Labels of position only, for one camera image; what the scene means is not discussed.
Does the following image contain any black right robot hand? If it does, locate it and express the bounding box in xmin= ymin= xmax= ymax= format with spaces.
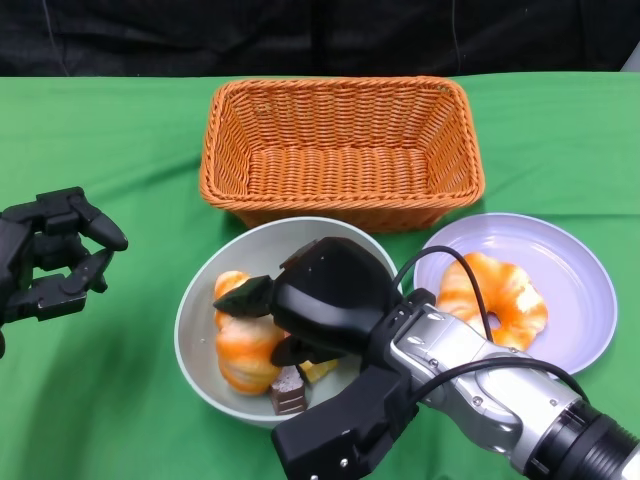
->
xmin=212 ymin=236 xmax=436 ymax=480

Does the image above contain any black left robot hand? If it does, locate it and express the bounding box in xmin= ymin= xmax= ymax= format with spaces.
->
xmin=0 ymin=186 xmax=129 ymax=359

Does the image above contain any pale grey-green bowl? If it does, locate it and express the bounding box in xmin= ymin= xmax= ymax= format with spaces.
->
xmin=173 ymin=215 xmax=401 ymax=430

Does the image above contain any plain orange ring bread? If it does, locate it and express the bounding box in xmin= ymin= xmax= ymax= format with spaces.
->
xmin=213 ymin=269 xmax=286 ymax=396

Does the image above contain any striped orange white ring bread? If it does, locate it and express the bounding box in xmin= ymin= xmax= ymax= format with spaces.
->
xmin=436 ymin=252 xmax=550 ymax=351

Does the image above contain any yellow layered cake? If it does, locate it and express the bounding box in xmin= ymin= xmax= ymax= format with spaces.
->
xmin=297 ymin=357 xmax=341 ymax=385

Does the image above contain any chocolate layered cake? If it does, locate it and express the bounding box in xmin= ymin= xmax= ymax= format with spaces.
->
xmin=269 ymin=364 xmax=309 ymax=416

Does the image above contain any orange wicker basket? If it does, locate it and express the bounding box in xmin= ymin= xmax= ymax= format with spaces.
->
xmin=199 ymin=75 xmax=486 ymax=235

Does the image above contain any lavender round plate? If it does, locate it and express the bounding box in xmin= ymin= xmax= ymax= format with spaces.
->
xmin=413 ymin=213 xmax=619 ymax=376

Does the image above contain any green tablecloth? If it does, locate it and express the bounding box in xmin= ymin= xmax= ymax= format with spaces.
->
xmin=0 ymin=73 xmax=640 ymax=480

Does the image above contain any black backdrop curtain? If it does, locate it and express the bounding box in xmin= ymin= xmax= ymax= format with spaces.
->
xmin=0 ymin=0 xmax=640 ymax=80

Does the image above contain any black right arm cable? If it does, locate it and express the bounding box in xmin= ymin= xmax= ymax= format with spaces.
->
xmin=394 ymin=245 xmax=591 ymax=401

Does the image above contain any thin white hanging cable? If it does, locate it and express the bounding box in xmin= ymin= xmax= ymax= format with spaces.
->
xmin=449 ymin=0 xmax=462 ymax=77

